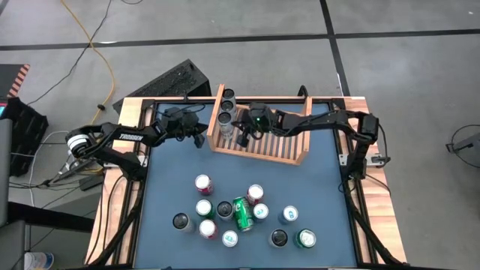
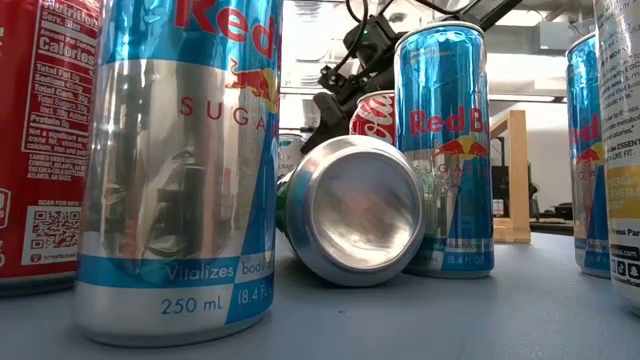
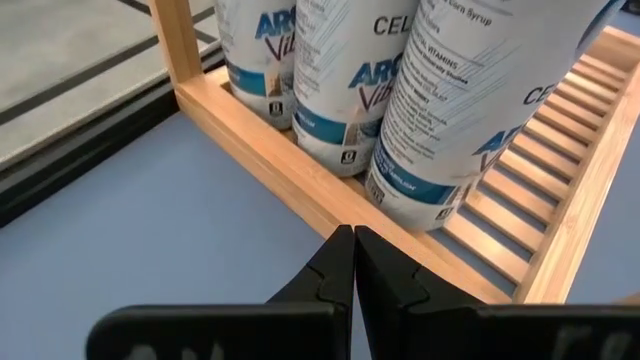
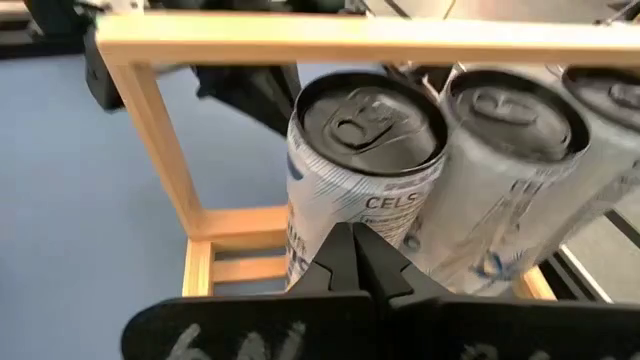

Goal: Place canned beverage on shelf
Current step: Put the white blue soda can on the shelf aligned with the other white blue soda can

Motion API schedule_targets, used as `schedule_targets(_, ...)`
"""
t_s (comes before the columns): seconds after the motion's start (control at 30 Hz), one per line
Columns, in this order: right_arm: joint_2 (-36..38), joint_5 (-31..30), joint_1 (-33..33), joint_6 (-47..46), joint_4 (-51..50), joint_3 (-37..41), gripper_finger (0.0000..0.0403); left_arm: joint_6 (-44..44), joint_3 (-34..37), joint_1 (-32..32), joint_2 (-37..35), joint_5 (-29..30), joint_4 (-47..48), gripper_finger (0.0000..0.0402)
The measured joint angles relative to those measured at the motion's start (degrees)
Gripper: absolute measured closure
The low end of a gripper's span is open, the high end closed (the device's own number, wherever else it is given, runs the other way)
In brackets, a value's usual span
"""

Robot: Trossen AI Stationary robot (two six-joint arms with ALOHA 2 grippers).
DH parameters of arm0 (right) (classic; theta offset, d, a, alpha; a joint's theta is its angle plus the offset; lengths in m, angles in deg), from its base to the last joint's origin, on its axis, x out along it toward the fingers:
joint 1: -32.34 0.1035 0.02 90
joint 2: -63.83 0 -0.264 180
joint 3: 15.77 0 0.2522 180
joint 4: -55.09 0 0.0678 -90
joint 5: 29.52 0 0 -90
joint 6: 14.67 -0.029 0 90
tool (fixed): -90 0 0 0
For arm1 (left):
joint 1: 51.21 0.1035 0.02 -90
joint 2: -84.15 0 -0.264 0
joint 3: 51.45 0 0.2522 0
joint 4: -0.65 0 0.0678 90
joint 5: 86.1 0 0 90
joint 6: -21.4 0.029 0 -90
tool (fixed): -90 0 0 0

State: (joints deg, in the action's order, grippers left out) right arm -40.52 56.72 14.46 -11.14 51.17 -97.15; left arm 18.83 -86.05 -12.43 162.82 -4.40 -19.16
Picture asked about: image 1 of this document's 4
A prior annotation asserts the red Coca-Cola can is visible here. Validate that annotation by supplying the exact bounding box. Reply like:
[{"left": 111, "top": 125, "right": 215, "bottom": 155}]
[
  {"left": 246, "top": 183, "right": 266, "bottom": 206},
  {"left": 194, "top": 173, "right": 214, "bottom": 197},
  {"left": 198, "top": 219, "right": 218, "bottom": 240}
]

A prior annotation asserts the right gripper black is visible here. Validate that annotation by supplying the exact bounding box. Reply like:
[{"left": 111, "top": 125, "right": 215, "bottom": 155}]
[{"left": 231, "top": 112, "right": 282, "bottom": 148}]

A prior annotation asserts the black power brick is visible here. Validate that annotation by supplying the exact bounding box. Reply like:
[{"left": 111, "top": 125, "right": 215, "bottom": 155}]
[{"left": 79, "top": 174, "right": 105, "bottom": 191}]

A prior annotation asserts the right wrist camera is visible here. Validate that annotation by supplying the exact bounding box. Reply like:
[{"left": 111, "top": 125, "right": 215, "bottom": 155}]
[{"left": 248, "top": 102, "right": 272, "bottom": 125}]

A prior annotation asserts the black board with orange stripes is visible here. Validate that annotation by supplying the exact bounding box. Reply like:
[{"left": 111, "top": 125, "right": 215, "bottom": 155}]
[{"left": 0, "top": 63, "right": 31, "bottom": 99}]

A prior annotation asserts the black metal table frame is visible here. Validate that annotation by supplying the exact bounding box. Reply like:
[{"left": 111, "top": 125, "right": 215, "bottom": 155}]
[{"left": 88, "top": 97, "right": 408, "bottom": 269}]

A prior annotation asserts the blue silver Red Bull can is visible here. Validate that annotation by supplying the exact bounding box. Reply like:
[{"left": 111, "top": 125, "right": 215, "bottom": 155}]
[
  {"left": 253, "top": 202, "right": 270, "bottom": 222},
  {"left": 221, "top": 229, "right": 239, "bottom": 248},
  {"left": 277, "top": 205, "right": 300, "bottom": 225}
]

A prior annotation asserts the white and blue object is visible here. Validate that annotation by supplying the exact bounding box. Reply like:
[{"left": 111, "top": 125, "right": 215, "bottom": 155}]
[{"left": 24, "top": 251, "right": 56, "bottom": 270}]

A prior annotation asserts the wooden slatted shelf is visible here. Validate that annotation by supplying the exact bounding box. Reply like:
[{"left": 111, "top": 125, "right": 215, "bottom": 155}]
[{"left": 206, "top": 83, "right": 314, "bottom": 166}]

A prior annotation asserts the grey cabinet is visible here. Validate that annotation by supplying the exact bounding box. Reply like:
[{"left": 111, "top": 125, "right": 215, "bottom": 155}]
[{"left": 0, "top": 118, "right": 13, "bottom": 226}]

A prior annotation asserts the black floor cable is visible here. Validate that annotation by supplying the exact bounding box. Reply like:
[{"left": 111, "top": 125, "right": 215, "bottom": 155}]
[{"left": 26, "top": 0, "right": 113, "bottom": 106}]

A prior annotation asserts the black cable loop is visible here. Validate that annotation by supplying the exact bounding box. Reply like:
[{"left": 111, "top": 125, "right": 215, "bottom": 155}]
[{"left": 449, "top": 124, "right": 480, "bottom": 170}]

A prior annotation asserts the yellow floor cable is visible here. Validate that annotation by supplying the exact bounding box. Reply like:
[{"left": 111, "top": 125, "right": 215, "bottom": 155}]
[{"left": 59, "top": 0, "right": 116, "bottom": 125}]

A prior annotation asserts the green Sprite can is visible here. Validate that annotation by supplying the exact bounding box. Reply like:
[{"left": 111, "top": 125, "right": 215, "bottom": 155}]
[
  {"left": 232, "top": 196, "right": 255, "bottom": 233},
  {"left": 194, "top": 199, "right": 217, "bottom": 221},
  {"left": 294, "top": 228, "right": 317, "bottom": 250}
]

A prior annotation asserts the black fabric bag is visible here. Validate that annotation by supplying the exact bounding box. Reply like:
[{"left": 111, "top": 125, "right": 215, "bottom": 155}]
[{"left": 0, "top": 97, "right": 50, "bottom": 177}]

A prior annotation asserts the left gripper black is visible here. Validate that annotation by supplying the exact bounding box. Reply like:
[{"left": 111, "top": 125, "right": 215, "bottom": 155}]
[{"left": 160, "top": 114, "right": 209, "bottom": 149}]

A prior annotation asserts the black floor bar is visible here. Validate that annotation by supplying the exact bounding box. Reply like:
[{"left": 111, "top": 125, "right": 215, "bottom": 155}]
[{"left": 7, "top": 201, "right": 95, "bottom": 233}]

